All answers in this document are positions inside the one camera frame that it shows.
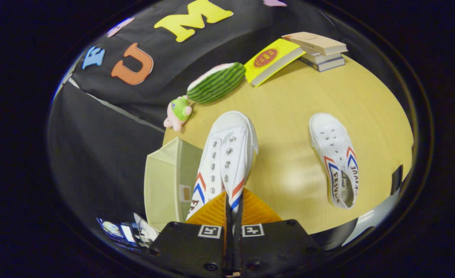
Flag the grey blue book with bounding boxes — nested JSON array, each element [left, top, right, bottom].
[[307, 57, 346, 73]]

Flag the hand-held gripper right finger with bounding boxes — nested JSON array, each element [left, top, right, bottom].
[[233, 189, 321, 276]]

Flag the white papers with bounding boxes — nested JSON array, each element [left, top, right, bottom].
[[133, 212, 160, 247]]

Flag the white striped canvas shoe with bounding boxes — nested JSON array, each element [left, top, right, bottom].
[[186, 111, 259, 220], [309, 113, 359, 209]]

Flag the black flat panel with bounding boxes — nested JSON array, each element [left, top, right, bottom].
[[390, 165, 404, 195]]

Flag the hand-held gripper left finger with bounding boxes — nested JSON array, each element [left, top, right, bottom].
[[149, 191, 234, 278]]

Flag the pink and green plush toy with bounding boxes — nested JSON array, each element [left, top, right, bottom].
[[163, 96, 193, 132]]

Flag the watermelon slice plush toy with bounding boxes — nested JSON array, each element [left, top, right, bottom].
[[186, 62, 246, 105]]

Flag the tablet with lit screen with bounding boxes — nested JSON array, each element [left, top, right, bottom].
[[96, 217, 135, 246]]

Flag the yellow book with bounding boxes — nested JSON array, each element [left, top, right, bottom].
[[244, 38, 306, 87]]

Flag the beige fabric storage box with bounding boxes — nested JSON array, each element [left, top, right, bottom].
[[144, 137, 203, 232]]

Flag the white book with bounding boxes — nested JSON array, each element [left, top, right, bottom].
[[299, 51, 344, 64]]

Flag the beige book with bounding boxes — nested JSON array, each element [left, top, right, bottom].
[[282, 32, 348, 56]]

